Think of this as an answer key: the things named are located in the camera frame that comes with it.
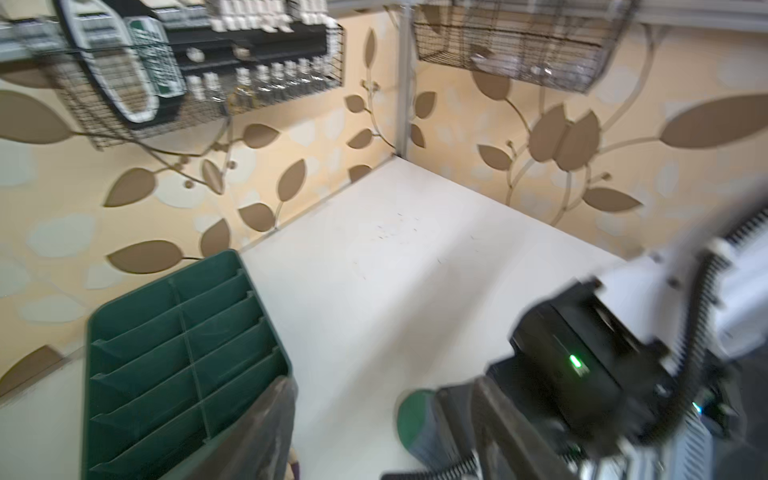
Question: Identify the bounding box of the green divided plastic tray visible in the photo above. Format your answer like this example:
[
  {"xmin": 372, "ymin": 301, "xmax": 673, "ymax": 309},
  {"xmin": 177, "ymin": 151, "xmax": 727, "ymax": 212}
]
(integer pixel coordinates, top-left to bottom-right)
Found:
[{"xmin": 81, "ymin": 250, "xmax": 292, "ymax": 479}]

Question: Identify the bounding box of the back wire basket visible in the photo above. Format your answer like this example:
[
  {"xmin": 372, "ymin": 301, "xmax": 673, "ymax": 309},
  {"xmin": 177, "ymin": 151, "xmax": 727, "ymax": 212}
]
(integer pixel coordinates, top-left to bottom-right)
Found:
[{"xmin": 0, "ymin": 0, "xmax": 347, "ymax": 151}]

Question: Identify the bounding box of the purple sock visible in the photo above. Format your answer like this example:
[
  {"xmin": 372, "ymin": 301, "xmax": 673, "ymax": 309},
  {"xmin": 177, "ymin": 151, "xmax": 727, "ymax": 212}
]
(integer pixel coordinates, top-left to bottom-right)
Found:
[{"xmin": 284, "ymin": 448, "xmax": 300, "ymax": 480}]

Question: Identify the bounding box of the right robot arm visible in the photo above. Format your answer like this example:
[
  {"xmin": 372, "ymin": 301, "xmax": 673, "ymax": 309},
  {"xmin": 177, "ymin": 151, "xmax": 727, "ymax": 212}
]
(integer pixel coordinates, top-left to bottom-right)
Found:
[{"xmin": 395, "ymin": 197, "xmax": 767, "ymax": 479}]

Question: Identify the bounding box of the wire basket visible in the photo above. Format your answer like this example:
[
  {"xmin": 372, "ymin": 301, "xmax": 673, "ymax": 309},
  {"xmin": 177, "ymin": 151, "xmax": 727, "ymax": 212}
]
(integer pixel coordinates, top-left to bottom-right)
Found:
[
  {"xmin": 0, "ymin": 0, "xmax": 347, "ymax": 151},
  {"xmin": 412, "ymin": 1, "xmax": 639, "ymax": 93}
]

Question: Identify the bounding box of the right wire basket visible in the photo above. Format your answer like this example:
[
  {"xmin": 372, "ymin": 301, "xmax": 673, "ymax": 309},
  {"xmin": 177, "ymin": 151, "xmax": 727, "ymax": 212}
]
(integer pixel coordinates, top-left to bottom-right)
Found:
[{"xmin": 412, "ymin": 1, "xmax": 639, "ymax": 93}]

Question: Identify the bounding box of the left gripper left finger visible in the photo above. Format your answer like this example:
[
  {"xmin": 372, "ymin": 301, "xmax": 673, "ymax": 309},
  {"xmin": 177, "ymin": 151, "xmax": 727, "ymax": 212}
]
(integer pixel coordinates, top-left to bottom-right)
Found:
[{"xmin": 164, "ymin": 376, "xmax": 298, "ymax": 479}]

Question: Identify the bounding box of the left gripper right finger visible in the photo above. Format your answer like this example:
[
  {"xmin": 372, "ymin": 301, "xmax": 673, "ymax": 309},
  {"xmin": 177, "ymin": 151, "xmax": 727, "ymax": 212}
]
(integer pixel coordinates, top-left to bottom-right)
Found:
[{"xmin": 470, "ymin": 376, "xmax": 576, "ymax": 479}]

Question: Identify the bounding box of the blue orange striped sock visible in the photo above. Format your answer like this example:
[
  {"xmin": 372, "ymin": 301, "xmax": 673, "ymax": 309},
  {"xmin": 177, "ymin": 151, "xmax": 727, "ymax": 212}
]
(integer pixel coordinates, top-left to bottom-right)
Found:
[{"xmin": 395, "ymin": 384, "xmax": 475, "ymax": 470}]

